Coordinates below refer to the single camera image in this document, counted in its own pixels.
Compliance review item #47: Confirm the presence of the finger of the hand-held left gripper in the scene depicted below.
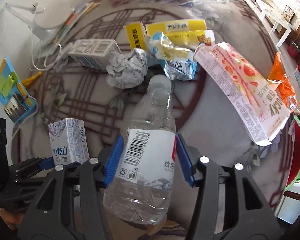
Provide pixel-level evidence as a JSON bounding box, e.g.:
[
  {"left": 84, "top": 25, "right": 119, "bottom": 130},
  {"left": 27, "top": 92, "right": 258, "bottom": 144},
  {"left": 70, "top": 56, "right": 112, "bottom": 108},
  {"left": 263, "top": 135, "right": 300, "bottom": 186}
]
[{"left": 14, "top": 156, "right": 56, "bottom": 180}]

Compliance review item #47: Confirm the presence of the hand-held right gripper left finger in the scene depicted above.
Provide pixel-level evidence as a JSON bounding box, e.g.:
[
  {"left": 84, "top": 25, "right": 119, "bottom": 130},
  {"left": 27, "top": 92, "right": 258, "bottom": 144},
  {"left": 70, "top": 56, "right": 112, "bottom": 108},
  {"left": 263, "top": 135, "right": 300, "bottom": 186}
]
[{"left": 16, "top": 134, "right": 125, "bottom": 240}]

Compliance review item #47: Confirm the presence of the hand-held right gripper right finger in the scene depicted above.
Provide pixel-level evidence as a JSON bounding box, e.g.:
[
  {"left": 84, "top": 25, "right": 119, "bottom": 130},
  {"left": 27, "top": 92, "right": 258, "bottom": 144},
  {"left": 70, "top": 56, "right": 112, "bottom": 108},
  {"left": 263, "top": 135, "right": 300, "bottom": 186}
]
[{"left": 176, "top": 133, "right": 282, "bottom": 240}]

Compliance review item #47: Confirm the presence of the white diamond print box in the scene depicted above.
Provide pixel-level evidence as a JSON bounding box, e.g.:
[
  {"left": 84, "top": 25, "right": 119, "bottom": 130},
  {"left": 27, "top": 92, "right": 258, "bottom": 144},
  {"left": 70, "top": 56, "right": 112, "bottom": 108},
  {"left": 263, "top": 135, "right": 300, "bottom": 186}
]
[{"left": 48, "top": 118, "right": 90, "bottom": 167}]

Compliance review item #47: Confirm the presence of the clear plastic bottle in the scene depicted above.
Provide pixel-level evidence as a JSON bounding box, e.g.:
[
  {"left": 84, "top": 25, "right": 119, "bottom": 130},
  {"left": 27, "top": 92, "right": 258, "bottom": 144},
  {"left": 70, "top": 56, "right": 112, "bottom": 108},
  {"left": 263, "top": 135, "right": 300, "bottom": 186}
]
[{"left": 102, "top": 74, "right": 177, "bottom": 227}]

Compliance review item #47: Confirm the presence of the orange snack bag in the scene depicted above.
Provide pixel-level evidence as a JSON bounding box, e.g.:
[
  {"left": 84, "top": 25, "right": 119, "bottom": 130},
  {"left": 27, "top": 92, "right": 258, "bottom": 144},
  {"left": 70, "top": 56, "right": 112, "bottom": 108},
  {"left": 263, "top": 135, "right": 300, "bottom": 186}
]
[{"left": 267, "top": 52, "right": 298, "bottom": 113}]

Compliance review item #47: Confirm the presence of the yellow bear print box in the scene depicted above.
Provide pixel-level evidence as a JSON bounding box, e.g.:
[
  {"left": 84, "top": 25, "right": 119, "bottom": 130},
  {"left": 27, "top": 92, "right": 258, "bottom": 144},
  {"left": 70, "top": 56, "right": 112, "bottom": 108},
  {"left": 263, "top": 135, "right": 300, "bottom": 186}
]
[{"left": 145, "top": 19, "right": 215, "bottom": 49}]

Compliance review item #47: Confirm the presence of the person's left hand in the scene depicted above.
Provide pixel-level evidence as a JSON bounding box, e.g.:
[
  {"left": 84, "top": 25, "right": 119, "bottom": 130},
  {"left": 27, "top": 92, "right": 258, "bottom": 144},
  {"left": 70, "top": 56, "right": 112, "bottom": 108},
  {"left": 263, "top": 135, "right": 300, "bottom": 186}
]
[{"left": 0, "top": 205, "right": 24, "bottom": 232}]

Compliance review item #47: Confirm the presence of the yellow plastic clip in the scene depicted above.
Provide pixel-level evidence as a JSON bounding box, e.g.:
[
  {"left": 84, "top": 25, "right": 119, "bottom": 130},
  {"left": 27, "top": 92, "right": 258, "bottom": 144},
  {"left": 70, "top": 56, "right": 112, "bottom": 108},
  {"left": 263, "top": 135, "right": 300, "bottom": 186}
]
[{"left": 21, "top": 71, "right": 43, "bottom": 89}]

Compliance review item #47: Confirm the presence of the blue silver crumpled wrapper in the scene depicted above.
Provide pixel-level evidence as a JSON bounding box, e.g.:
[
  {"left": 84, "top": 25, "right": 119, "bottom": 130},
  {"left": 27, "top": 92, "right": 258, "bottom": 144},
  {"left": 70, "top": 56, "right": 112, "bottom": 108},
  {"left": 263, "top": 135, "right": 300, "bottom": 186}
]
[{"left": 164, "top": 59, "right": 198, "bottom": 81}]

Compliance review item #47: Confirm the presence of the pink strawberry snack box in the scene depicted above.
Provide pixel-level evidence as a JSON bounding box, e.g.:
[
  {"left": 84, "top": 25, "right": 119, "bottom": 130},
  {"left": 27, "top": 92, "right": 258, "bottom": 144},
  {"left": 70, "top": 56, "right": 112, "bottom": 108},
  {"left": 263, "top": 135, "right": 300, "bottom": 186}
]
[{"left": 194, "top": 42, "right": 290, "bottom": 147}]

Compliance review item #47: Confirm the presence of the blue yellow green stand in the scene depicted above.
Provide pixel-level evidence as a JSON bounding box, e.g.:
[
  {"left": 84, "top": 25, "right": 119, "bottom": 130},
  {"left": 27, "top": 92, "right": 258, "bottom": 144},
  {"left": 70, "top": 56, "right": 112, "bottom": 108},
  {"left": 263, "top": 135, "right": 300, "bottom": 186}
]
[{"left": 0, "top": 57, "right": 38, "bottom": 123}]

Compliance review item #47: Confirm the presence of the crumpled white paper wrapper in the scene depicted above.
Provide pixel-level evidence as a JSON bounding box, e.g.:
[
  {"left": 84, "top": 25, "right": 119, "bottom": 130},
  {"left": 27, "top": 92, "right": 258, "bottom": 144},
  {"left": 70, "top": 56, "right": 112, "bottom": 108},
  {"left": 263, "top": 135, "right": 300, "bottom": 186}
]
[{"left": 106, "top": 48, "right": 150, "bottom": 90}]

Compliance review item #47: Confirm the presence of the white blue milk carton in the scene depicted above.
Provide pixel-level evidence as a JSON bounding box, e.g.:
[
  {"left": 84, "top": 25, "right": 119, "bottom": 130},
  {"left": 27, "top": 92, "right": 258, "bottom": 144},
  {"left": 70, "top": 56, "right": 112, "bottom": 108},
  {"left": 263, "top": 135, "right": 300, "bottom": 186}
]
[{"left": 68, "top": 39, "right": 121, "bottom": 70}]

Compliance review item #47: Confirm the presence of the small yellow box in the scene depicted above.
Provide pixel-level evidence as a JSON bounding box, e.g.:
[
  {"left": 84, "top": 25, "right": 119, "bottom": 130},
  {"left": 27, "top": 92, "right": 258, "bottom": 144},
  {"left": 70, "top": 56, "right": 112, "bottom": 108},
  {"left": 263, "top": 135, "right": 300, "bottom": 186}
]
[{"left": 125, "top": 22, "right": 148, "bottom": 52}]

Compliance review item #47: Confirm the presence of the white desk lamp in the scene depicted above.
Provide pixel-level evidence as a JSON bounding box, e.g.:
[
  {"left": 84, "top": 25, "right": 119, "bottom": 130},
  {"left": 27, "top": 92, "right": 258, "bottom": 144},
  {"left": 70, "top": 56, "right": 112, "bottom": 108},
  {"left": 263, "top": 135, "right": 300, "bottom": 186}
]
[{"left": 4, "top": 2, "right": 74, "bottom": 55}]

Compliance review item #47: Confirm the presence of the stack of booklets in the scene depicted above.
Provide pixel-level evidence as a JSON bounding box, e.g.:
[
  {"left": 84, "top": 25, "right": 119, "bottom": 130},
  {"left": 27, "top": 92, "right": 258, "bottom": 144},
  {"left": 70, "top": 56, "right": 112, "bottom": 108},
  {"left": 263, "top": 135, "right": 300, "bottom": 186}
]
[{"left": 46, "top": 1, "right": 101, "bottom": 46}]

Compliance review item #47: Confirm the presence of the small red waste can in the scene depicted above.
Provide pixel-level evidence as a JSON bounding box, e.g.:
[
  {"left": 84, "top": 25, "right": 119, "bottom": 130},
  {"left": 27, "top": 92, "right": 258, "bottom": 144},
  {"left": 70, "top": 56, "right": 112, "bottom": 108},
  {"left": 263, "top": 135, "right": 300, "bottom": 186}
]
[{"left": 288, "top": 42, "right": 300, "bottom": 58}]

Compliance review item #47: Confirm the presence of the small white table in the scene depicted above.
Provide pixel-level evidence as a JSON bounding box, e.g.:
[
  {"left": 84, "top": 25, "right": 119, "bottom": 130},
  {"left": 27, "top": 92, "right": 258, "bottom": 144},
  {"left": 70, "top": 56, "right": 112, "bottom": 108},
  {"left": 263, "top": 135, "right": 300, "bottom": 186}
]
[{"left": 252, "top": 0, "right": 298, "bottom": 47}]

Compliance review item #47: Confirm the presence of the framed geometric picture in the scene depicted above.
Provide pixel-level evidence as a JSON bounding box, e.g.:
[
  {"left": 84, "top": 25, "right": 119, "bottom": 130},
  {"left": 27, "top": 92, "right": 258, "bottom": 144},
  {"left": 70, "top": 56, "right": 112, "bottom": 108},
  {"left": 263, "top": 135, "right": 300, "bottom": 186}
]
[{"left": 282, "top": 4, "right": 296, "bottom": 22}]

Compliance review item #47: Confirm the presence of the white lamp cable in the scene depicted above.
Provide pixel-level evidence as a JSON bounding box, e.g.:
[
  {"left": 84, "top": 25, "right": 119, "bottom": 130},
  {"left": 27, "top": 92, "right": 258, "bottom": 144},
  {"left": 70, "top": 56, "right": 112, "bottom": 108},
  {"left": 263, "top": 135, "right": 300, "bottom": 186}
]
[{"left": 29, "top": 30, "right": 74, "bottom": 72}]

